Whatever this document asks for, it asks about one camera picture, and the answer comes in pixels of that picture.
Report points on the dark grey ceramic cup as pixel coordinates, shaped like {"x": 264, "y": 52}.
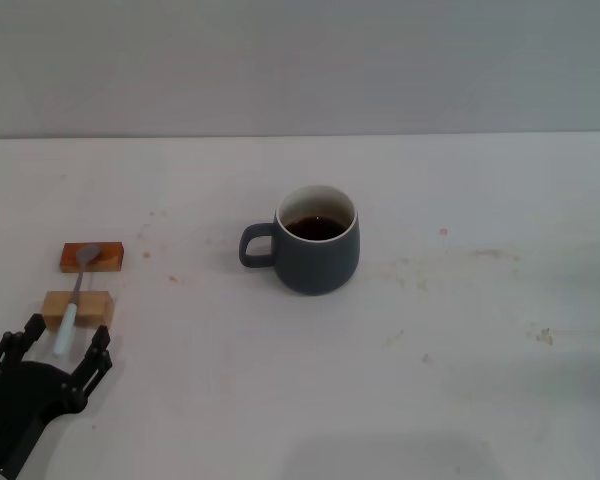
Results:
{"x": 315, "y": 265}

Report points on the light tan wooden block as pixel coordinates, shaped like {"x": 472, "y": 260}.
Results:
{"x": 98, "y": 308}

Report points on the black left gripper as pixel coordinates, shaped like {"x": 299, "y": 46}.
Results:
{"x": 20, "y": 405}

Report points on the reddish brown wooden block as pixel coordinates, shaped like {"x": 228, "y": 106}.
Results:
{"x": 111, "y": 255}

